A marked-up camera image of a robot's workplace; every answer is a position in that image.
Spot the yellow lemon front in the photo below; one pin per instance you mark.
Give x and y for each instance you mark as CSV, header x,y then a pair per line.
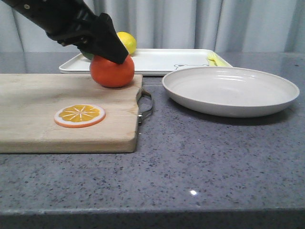
x,y
128,41

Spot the green lime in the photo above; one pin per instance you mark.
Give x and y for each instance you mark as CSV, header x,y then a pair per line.
x,y
87,55

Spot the orange mandarin fruit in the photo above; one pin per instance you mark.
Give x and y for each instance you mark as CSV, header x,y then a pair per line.
x,y
110,74

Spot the wooden cutting board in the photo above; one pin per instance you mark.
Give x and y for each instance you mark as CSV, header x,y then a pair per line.
x,y
29,102

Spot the yellow-green stick far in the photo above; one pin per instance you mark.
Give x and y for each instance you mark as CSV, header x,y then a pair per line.
x,y
211,59

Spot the beige round plate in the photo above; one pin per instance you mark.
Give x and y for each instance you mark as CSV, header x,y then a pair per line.
x,y
230,91

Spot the grey curtain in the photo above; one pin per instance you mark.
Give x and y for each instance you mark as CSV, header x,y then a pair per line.
x,y
218,25

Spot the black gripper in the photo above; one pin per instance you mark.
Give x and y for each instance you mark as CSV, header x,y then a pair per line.
x,y
72,22

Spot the orange slice toy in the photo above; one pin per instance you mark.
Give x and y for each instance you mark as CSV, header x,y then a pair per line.
x,y
79,116

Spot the yellow-green stick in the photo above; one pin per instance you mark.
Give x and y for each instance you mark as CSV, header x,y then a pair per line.
x,y
211,59
222,63

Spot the yellow-green stick near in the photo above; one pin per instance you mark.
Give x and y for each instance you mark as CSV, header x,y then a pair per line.
x,y
222,63

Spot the white rectangular tray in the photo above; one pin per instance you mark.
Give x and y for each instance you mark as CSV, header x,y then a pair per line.
x,y
159,62

